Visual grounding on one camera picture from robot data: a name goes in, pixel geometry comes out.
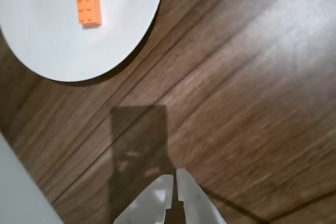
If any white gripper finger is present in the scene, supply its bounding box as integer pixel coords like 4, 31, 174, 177
113, 174, 174, 224
176, 168, 228, 224

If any orange lego block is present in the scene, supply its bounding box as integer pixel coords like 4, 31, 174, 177
75, 0, 103, 29

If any white round plate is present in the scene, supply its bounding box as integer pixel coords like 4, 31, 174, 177
0, 0, 167, 83

